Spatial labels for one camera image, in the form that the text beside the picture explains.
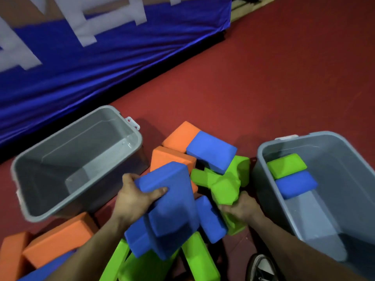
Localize person's right hand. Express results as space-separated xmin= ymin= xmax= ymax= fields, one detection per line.
xmin=218 ymin=191 xmax=265 ymax=227

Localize person's left hand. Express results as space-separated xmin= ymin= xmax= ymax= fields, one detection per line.
xmin=113 ymin=173 xmax=169 ymax=229

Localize large blue foam block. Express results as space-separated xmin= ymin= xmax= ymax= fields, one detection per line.
xmin=134 ymin=161 xmax=200 ymax=238

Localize green foam block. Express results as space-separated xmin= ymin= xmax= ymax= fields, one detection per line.
xmin=99 ymin=239 xmax=131 ymax=281
xmin=210 ymin=173 xmax=247 ymax=236
xmin=118 ymin=249 xmax=180 ymax=281
xmin=181 ymin=231 xmax=221 ymax=281
xmin=190 ymin=168 xmax=219 ymax=189
xmin=266 ymin=153 xmax=308 ymax=180
xmin=224 ymin=156 xmax=251 ymax=188

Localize person's right forearm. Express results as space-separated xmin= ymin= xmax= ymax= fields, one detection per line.
xmin=248 ymin=212 xmax=368 ymax=281

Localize person's left forearm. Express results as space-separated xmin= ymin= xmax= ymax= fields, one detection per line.
xmin=44 ymin=216 xmax=131 ymax=281

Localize orange foam block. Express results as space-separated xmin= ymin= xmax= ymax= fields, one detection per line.
xmin=162 ymin=121 xmax=201 ymax=154
xmin=150 ymin=146 xmax=199 ymax=195
xmin=22 ymin=212 xmax=99 ymax=269
xmin=0 ymin=232 xmax=33 ymax=281

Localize person's black white sneaker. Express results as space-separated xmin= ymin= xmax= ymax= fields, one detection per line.
xmin=245 ymin=253 xmax=282 ymax=281

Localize grey plastic storage bin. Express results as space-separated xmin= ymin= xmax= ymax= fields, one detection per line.
xmin=253 ymin=131 xmax=375 ymax=280
xmin=11 ymin=105 xmax=150 ymax=223

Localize blue banner cloth white letters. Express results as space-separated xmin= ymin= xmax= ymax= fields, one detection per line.
xmin=0 ymin=0 xmax=232 ymax=147

